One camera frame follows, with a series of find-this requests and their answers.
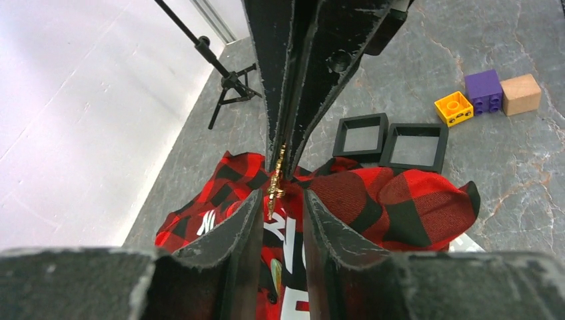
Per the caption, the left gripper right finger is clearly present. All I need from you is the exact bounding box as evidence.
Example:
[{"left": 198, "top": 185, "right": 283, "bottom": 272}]
[{"left": 303, "top": 191, "right": 564, "bottom": 319}]

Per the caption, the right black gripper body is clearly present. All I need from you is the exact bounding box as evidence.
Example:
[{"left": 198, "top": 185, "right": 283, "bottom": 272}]
[{"left": 364, "top": 0, "right": 414, "bottom": 56}]

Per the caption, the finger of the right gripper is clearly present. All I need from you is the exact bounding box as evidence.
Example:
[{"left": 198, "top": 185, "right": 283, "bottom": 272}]
[
  {"left": 243, "top": 1, "right": 309, "bottom": 171},
  {"left": 284, "top": 1, "right": 393, "bottom": 177}
]

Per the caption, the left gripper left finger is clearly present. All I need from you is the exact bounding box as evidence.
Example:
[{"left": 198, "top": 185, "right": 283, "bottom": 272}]
[{"left": 1, "top": 190, "right": 263, "bottom": 319}]

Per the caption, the red black plaid shirt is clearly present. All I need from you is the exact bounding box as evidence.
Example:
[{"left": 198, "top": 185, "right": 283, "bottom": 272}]
[{"left": 155, "top": 153, "right": 480, "bottom": 319}]

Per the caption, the gold brooch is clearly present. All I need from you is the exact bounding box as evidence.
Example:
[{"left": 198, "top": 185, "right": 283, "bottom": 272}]
[{"left": 267, "top": 143, "right": 286, "bottom": 220}]

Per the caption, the black tripod mic stand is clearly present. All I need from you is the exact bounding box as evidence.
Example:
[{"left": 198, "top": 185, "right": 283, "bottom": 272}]
[{"left": 153, "top": 0, "right": 263, "bottom": 131}]

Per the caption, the yellow toy brick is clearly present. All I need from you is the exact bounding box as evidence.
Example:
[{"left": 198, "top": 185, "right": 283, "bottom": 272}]
[{"left": 434, "top": 91, "right": 474, "bottom": 127}]

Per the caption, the purple toy brick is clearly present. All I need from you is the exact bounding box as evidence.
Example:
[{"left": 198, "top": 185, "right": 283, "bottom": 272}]
[{"left": 464, "top": 69, "right": 503, "bottom": 116}]

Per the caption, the wooden cube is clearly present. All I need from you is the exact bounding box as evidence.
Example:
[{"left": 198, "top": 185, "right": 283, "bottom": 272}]
[{"left": 500, "top": 73, "right": 542, "bottom": 116}]

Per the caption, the black square frame far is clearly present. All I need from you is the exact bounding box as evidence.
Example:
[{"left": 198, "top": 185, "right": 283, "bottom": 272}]
[{"left": 332, "top": 113, "right": 389, "bottom": 163}]

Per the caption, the black square frame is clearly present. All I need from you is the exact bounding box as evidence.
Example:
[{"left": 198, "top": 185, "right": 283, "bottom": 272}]
[
  {"left": 332, "top": 113, "right": 389, "bottom": 163},
  {"left": 379, "top": 123, "right": 448, "bottom": 173}
]

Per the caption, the black square frame near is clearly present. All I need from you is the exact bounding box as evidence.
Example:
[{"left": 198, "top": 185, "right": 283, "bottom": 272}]
[{"left": 379, "top": 123, "right": 448, "bottom": 173}]

